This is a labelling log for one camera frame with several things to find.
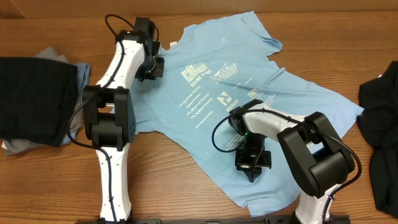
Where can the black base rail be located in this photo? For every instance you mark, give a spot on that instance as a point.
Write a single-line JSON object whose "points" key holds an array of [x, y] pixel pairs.
{"points": [[202, 221]]}

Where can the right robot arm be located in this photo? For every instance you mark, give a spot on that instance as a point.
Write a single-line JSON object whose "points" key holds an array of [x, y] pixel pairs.
{"points": [[316, 156]]}

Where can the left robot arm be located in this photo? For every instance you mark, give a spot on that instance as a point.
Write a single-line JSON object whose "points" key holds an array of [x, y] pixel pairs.
{"points": [[110, 122]]}

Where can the folded grey garment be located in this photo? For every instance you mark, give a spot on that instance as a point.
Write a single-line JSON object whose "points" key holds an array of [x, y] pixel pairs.
{"points": [[43, 130]]}

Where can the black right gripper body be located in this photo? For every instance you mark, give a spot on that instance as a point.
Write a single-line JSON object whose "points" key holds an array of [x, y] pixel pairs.
{"points": [[252, 158]]}

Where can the light blue printed t-shirt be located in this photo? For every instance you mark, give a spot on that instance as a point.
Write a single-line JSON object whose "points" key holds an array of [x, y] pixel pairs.
{"points": [[215, 67]]}

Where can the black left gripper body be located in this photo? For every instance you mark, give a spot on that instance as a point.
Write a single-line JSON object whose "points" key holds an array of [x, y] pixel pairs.
{"points": [[152, 68]]}

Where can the black t-shirt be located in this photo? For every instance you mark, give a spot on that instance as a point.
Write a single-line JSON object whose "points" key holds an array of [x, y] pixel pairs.
{"points": [[378, 126]]}

